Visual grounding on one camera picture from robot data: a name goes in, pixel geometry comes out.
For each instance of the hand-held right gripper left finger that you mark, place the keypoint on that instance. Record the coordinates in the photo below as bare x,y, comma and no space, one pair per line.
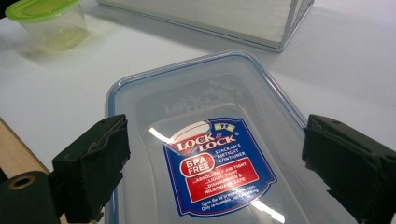
90,168

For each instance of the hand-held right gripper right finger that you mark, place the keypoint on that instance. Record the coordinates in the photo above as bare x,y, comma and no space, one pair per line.
351,161

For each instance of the clear container with blue-rimmed lid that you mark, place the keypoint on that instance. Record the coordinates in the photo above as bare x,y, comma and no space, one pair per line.
202,93

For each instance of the yellow-green plastic bowl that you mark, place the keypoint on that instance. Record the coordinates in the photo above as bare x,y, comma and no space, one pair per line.
53,25

